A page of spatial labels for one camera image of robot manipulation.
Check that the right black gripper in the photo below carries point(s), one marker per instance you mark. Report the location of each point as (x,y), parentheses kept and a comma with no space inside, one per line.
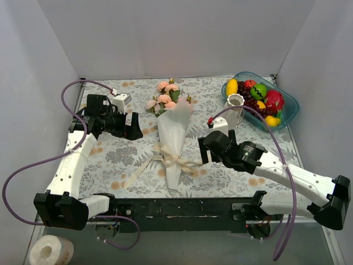
(210,147)

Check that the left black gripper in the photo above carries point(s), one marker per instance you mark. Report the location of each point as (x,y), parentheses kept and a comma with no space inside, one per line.
(128,128)

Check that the white wrapping paper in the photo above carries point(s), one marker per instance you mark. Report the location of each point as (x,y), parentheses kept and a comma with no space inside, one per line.
(172,126)

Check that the cream ribbon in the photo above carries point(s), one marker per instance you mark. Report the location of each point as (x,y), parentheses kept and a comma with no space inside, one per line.
(173,164)

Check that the pink flower stems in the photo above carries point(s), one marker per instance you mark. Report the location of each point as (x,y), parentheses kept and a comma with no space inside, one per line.
(167,98)

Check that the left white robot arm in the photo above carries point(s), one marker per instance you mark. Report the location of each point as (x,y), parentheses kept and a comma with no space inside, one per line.
(60,205)

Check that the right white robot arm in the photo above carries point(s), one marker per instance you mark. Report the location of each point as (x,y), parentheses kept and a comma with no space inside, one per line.
(323,199)

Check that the white ribbed vase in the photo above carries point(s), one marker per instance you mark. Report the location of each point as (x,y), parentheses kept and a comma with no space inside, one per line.
(233,116)

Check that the floral tablecloth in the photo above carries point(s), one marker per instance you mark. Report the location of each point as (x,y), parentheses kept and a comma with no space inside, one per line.
(113,160)

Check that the yellow lemon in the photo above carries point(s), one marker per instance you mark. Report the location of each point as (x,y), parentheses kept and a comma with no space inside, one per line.
(272,121)

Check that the dark grape bunch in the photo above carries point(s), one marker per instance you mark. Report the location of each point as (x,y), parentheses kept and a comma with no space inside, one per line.
(250,101)

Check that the yellow mango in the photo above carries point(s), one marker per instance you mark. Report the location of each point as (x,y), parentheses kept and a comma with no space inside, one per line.
(232,87)

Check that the small orange fruit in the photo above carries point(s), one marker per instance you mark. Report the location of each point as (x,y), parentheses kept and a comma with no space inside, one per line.
(261,105)

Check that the red apple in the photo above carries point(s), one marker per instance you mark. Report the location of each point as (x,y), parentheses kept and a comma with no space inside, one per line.
(249,83)

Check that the red dragon fruit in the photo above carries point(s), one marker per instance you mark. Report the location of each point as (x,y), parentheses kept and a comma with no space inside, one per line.
(274,101)

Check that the teal plastic fruit basket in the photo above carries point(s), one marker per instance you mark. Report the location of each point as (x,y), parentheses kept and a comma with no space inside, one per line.
(289,110)

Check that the white tape roll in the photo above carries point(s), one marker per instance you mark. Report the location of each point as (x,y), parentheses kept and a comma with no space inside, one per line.
(52,250)

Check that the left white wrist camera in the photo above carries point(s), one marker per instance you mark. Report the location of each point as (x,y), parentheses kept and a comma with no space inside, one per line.
(121,101)

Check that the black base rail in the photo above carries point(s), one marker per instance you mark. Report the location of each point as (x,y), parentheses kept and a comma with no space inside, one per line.
(185,214)

